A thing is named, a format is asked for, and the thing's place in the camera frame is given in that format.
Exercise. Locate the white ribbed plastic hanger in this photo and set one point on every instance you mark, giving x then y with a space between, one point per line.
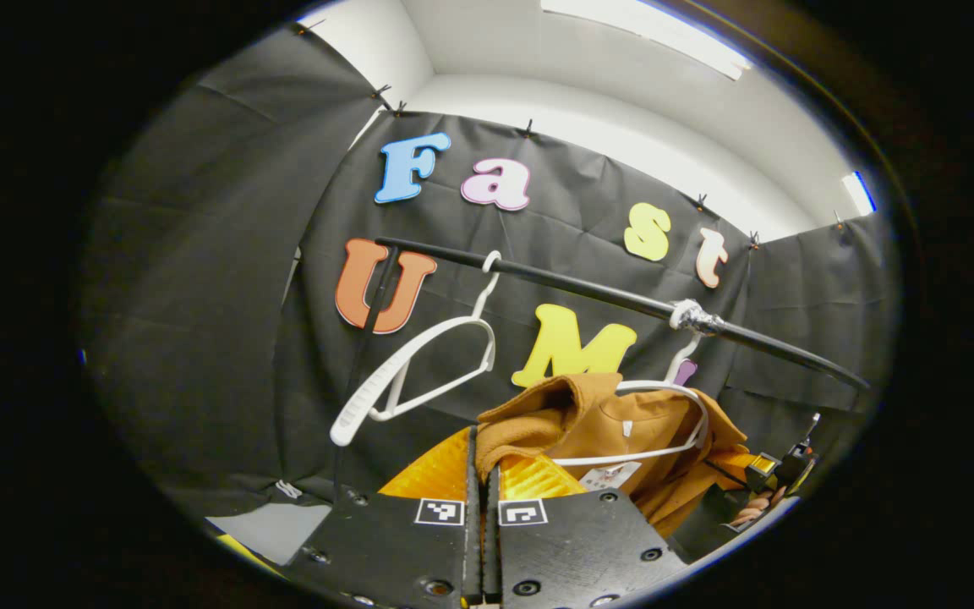
369 399

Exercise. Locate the white cloth tag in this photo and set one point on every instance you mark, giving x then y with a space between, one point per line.
288 489

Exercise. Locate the brown shirt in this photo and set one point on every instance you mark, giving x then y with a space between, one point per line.
614 414

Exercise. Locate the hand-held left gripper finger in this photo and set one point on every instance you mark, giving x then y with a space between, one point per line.
492 550
472 541

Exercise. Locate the black clothes rack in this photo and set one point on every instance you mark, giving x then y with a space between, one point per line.
588 288

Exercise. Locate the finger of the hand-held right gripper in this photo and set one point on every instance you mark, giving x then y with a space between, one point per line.
732 465

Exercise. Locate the white hanger with taped hook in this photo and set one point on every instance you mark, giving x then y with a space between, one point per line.
690 315

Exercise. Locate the small ceiling light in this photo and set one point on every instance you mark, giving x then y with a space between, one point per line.
859 193

